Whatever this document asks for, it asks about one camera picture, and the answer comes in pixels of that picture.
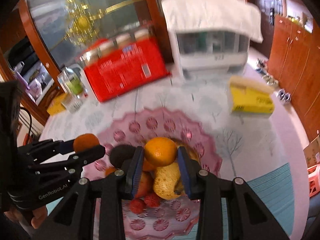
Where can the yellow tissue box left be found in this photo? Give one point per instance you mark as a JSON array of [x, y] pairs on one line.
[[56, 106]]

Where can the red lychee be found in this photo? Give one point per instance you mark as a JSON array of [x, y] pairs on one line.
[[152, 200], [137, 206]]

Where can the teal white tree tablecloth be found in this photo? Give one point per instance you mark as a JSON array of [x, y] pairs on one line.
[[263, 150]]

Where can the red apple in bowl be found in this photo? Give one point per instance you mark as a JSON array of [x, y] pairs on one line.
[[143, 183]]

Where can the small orange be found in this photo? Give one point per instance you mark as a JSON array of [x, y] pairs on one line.
[[85, 142]]

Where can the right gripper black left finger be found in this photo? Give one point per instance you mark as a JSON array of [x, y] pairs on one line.
[[121, 185]]

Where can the plastic bottle green label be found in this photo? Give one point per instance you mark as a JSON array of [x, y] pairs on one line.
[[70, 82]]

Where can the red package of jars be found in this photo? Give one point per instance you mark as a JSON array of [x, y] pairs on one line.
[[127, 62]]

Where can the yellow box right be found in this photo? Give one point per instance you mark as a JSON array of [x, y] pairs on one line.
[[249, 96]]

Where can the gold ornament glass door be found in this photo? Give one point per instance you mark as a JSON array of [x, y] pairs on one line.
[[69, 27]]

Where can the dark avocado in bowl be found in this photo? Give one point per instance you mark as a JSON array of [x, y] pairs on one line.
[[121, 153]]

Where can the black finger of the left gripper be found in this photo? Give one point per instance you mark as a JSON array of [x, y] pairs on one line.
[[75, 161], [43, 150]]

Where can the white appliance with cloth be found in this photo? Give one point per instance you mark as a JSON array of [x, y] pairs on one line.
[[210, 38]]

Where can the yellow pear in bowl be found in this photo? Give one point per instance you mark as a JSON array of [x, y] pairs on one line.
[[167, 182]]

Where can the pink glass fruit bowl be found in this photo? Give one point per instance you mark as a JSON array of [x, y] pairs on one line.
[[169, 212]]

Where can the clear glass cup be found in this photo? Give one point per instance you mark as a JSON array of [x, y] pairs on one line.
[[71, 103]]

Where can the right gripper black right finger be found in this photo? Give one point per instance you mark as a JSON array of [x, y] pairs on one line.
[[204, 186]]

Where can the brown wooden cabinet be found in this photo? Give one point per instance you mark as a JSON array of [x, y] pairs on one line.
[[294, 62]]

